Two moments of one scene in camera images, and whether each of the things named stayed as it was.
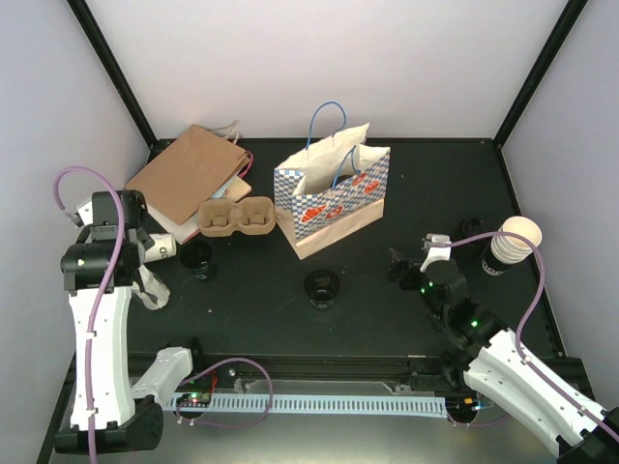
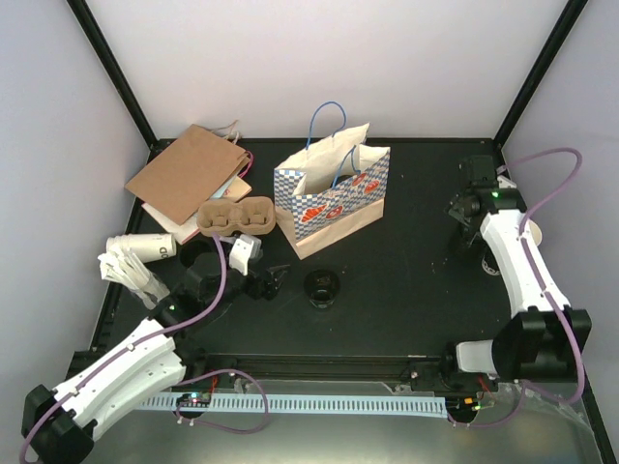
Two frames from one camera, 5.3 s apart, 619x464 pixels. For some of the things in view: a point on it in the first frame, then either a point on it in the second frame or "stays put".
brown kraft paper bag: (190, 169) stays put
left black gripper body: (144, 242) → (257, 290)
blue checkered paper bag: (337, 184) stays put
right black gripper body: (407, 282) → (456, 209)
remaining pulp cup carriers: (251, 215) stays put
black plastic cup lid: (339, 179) stays put
